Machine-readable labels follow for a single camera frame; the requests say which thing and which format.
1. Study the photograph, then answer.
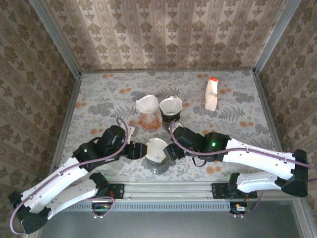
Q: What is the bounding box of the white paper coffee filter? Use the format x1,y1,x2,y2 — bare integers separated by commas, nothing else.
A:
145,138,167,162
135,94,159,115
159,96,183,117

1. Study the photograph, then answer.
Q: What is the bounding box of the clear glass server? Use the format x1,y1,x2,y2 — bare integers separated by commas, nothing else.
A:
147,163,170,175

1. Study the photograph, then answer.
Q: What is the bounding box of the pink transparent dripper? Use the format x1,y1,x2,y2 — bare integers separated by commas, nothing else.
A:
138,111,161,130

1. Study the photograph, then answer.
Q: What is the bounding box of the green transparent dripper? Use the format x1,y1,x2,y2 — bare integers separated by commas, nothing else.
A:
160,113,181,123

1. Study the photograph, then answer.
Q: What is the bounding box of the filter pack with orange top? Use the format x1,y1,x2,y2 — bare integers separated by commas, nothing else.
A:
205,76,219,112

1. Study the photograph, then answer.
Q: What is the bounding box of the small electronics board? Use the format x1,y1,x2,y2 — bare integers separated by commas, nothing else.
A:
229,202,250,214
92,202,112,211

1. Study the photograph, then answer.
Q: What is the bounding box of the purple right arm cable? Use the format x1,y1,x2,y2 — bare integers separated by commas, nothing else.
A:
169,120,317,172

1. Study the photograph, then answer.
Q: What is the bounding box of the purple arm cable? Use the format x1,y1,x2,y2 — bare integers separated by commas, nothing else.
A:
169,120,317,172
9,117,129,235

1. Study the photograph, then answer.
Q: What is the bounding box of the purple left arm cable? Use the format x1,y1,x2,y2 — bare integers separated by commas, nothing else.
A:
9,117,129,235

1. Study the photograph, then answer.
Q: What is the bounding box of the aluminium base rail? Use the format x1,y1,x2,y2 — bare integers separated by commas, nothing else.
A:
39,182,283,201

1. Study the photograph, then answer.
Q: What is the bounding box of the grey slotted cable duct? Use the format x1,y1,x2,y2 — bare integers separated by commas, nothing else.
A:
81,200,236,211

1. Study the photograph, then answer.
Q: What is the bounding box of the aluminium table side rail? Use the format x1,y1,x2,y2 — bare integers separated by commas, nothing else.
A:
47,74,82,181
252,71,290,169

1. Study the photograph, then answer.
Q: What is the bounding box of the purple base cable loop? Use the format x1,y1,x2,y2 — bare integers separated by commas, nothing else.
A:
93,195,117,219

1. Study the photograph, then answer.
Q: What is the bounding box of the aluminium table back rail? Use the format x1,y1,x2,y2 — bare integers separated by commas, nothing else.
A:
80,68,256,74

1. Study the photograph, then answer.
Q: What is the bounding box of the aluminium frame post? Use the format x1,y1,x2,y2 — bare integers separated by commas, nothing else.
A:
29,0,82,78
253,0,302,75

